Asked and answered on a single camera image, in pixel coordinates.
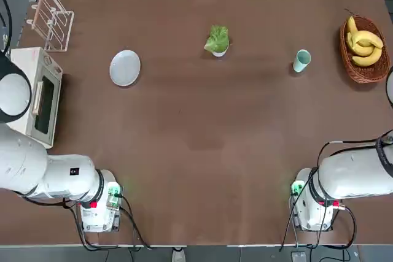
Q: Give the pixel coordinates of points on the brown wicker basket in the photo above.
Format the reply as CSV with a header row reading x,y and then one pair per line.
x,y
368,73

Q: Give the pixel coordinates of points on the green lettuce leaf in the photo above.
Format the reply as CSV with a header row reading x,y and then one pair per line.
x,y
218,36

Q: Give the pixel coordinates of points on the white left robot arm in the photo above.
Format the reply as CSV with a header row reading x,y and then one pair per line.
x,y
30,170

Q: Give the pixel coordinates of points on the clear acrylic rack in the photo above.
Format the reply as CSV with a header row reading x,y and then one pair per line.
x,y
52,19

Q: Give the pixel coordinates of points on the grey foot pedal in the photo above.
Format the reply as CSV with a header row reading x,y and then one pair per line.
x,y
298,256

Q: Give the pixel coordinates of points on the large grey dish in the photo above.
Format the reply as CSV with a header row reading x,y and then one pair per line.
x,y
125,68

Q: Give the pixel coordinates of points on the thin brown twig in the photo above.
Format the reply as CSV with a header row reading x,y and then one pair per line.
x,y
350,12

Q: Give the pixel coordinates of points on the green cup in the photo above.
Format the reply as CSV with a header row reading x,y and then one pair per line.
x,y
301,62

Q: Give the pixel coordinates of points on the yellow banana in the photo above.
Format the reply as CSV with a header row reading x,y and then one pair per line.
x,y
370,38
367,59
357,48
352,25

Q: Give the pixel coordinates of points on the white toaster oven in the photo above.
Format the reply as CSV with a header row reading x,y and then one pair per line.
x,y
46,105

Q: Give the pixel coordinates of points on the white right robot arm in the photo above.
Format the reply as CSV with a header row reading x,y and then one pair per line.
x,y
353,176

